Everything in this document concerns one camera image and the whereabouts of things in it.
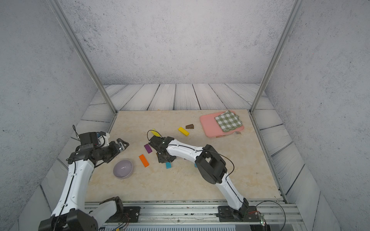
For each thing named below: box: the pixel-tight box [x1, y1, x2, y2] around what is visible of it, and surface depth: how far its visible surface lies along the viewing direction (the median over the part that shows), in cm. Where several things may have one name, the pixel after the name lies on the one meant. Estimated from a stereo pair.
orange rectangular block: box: [138, 154, 150, 168], surface depth 95 cm
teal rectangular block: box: [165, 161, 172, 169], surface depth 90 cm
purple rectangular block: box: [144, 143, 153, 154], surface depth 101 cm
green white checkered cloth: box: [214, 110, 243, 133], surface depth 114 cm
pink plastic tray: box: [199, 110, 245, 138], surface depth 111 cm
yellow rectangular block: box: [178, 126, 190, 137], surface depth 110 cm
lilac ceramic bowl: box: [112, 158, 134, 180], surface depth 88 cm
